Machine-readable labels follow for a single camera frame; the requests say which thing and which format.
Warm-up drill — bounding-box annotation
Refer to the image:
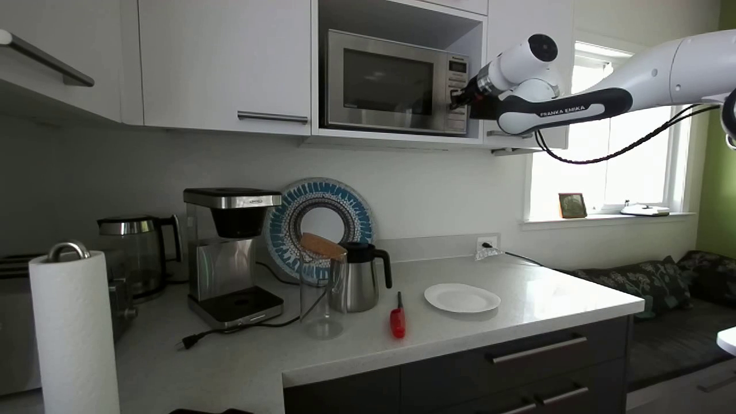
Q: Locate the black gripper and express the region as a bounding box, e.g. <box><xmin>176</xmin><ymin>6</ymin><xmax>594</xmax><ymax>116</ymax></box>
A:
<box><xmin>449</xmin><ymin>63</ymin><xmax>505</xmax><ymax>121</ymax></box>

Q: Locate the stainless steel microwave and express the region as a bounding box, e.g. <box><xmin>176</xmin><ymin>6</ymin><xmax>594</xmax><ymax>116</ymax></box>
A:
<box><xmin>319</xmin><ymin>27</ymin><xmax>474</xmax><ymax>137</ymax></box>

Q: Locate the narrow white upper cabinet door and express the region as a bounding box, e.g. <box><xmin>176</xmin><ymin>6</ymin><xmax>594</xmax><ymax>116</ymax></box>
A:
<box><xmin>480</xmin><ymin>0</ymin><xmax>578</xmax><ymax>151</ymax></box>

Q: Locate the blue patterned decorative plate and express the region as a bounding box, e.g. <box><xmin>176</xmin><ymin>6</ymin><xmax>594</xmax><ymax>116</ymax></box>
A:
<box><xmin>261</xmin><ymin>176</ymin><xmax>380</xmax><ymax>287</ymax></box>

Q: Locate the bright window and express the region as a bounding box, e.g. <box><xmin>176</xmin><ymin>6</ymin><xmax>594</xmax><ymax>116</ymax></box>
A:
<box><xmin>526</xmin><ymin>38</ymin><xmax>702</xmax><ymax>225</ymax></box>

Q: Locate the white plate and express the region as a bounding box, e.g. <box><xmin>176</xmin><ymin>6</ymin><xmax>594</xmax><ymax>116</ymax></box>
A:
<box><xmin>423</xmin><ymin>280</ymin><xmax>504</xmax><ymax>318</ymax></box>

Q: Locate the steel thermal carafe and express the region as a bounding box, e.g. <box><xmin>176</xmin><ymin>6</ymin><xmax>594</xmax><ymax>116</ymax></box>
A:
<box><xmin>334</xmin><ymin>241</ymin><xmax>395</xmax><ymax>314</ymax></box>

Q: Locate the white dish on windowsill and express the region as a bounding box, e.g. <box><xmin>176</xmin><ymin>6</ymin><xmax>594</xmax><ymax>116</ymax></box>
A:
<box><xmin>617</xmin><ymin>201</ymin><xmax>673</xmax><ymax>218</ymax></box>

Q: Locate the wide white upper cabinet door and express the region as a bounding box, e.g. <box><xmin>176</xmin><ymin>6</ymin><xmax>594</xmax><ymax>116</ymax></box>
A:
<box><xmin>137</xmin><ymin>0</ymin><xmax>314</xmax><ymax>141</ymax></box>

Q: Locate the patterned dark cushion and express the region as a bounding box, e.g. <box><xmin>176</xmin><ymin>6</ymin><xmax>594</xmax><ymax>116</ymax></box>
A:
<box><xmin>675</xmin><ymin>247</ymin><xmax>736</xmax><ymax>305</ymax></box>
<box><xmin>588</xmin><ymin>254</ymin><xmax>696</xmax><ymax>319</ymax></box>

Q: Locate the dark lower cabinet unit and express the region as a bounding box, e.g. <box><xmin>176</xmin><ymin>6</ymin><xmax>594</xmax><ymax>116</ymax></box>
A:
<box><xmin>283</xmin><ymin>313</ymin><xmax>635</xmax><ymax>414</ymax></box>

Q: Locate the steel drip coffee maker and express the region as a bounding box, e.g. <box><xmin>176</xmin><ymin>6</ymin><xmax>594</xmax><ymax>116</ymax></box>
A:
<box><xmin>182</xmin><ymin>187</ymin><xmax>288</xmax><ymax>332</ymax></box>

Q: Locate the dark bench seat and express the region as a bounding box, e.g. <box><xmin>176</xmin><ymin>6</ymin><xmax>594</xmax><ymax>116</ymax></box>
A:
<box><xmin>561</xmin><ymin>263</ymin><xmax>736</xmax><ymax>392</ymax></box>

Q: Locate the white corner upper cabinet door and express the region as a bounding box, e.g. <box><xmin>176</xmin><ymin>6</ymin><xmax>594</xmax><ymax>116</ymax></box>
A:
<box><xmin>0</xmin><ymin>0</ymin><xmax>144</xmax><ymax>129</ymax></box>

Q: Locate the metal paper towel holder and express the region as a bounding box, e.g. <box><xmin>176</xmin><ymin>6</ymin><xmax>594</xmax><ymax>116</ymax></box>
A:
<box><xmin>46</xmin><ymin>240</ymin><xmax>92</xmax><ymax>264</ymax></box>

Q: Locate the white paper towel roll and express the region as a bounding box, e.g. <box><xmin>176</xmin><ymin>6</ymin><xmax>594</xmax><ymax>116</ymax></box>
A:
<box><xmin>27</xmin><ymin>248</ymin><xmax>122</xmax><ymax>414</ymax></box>

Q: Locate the white wall outlet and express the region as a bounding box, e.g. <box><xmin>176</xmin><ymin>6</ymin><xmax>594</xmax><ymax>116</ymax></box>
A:
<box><xmin>474</xmin><ymin>234</ymin><xmax>500</xmax><ymax>263</ymax></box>

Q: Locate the small picture frame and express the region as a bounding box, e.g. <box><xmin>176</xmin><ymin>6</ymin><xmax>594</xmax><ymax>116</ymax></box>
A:
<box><xmin>557</xmin><ymin>190</ymin><xmax>588</xmax><ymax>221</ymax></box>

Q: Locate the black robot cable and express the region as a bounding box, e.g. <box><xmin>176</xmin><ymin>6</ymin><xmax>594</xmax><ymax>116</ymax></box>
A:
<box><xmin>532</xmin><ymin>102</ymin><xmax>725</xmax><ymax>168</ymax></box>

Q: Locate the steel upper cabinet handle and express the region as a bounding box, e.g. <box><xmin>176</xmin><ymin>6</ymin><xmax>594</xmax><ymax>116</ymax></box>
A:
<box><xmin>235</xmin><ymin>109</ymin><xmax>313</xmax><ymax>129</ymax></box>

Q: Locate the long steel drawer handle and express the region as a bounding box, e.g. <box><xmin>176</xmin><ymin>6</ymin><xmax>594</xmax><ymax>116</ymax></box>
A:
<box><xmin>487</xmin><ymin>334</ymin><xmax>591</xmax><ymax>367</ymax></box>

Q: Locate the long steel cabinet handle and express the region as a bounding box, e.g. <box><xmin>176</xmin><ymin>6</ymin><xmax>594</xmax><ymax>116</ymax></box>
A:
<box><xmin>0</xmin><ymin>27</ymin><xmax>96</xmax><ymax>90</ymax></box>

